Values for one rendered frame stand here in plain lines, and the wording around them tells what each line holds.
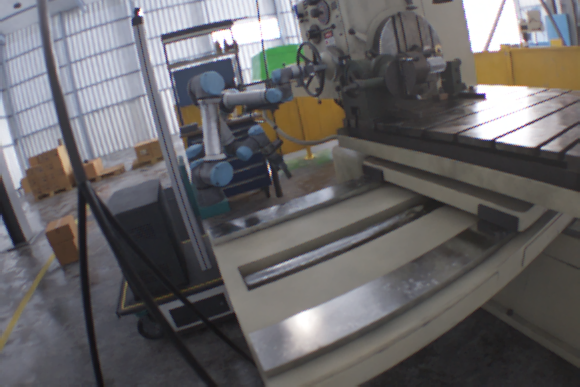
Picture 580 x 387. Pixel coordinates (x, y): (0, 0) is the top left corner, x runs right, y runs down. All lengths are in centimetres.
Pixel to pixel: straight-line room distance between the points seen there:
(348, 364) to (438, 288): 30
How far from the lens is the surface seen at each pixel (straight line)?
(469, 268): 94
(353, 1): 211
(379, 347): 76
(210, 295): 186
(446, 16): 266
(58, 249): 389
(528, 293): 166
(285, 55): 618
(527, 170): 103
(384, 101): 159
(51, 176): 900
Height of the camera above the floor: 128
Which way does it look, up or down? 16 degrees down
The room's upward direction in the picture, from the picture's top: 12 degrees counter-clockwise
